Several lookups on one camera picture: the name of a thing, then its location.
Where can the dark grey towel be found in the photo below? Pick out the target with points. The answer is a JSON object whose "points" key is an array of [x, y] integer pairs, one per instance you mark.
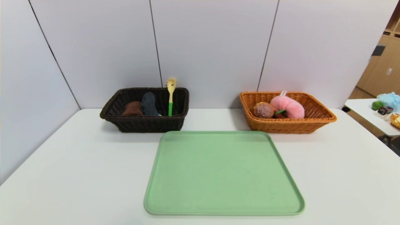
{"points": [[149, 104]]}

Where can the toy cream puff bread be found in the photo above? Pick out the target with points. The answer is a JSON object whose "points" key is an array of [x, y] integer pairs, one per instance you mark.
{"points": [[264, 110]]}

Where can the brown towel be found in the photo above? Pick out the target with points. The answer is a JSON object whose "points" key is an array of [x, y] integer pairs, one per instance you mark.
{"points": [[132, 108]]}

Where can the pink plush peach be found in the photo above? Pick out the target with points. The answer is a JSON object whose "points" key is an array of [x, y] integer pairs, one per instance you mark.
{"points": [[292, 107]]}

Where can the dark brown wicker basket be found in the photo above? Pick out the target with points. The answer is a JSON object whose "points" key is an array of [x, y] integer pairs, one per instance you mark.
{"points": [[147, 125]]}

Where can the orange wicker basket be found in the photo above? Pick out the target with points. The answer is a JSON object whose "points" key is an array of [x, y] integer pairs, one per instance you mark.
{"points": [[281, 126]]}

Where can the small yellow wicker basket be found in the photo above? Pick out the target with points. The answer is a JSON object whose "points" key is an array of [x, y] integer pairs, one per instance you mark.
{"points": [[396, 120]]}

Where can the light green plastic tray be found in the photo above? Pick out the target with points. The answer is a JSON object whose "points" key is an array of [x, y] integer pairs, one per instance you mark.
{"points": [[225, 175]]}

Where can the white side table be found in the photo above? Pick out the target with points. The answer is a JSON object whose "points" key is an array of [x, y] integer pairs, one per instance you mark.
{"points": [[365, 115]]}

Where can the green round fruit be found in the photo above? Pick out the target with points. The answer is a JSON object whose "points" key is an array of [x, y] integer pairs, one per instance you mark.
{"points": [[377, 105]]}

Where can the small white tray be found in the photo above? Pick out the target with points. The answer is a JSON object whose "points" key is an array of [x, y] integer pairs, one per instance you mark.
{"points": [[379, 115]]}

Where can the light wooden cabinet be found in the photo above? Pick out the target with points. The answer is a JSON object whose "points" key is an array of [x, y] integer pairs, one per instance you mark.
{"points": [[381, 72]]}

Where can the small black box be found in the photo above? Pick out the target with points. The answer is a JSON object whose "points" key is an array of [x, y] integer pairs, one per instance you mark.
{"points": [[386, 110]]}

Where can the small dark grey panel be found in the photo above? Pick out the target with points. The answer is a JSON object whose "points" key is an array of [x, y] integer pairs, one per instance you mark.
{"points": [[379, 50]]}

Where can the light blue bath pouf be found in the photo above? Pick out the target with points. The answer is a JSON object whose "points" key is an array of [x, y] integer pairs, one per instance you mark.
{"points": [[390, 99]]}

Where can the small white cabinet label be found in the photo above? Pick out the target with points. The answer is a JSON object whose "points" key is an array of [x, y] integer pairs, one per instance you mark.
{"points": [[389, 71]]}

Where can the black table corner bracket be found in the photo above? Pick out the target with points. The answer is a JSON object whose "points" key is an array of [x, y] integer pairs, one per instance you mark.
{"points": [[346, 109]]}

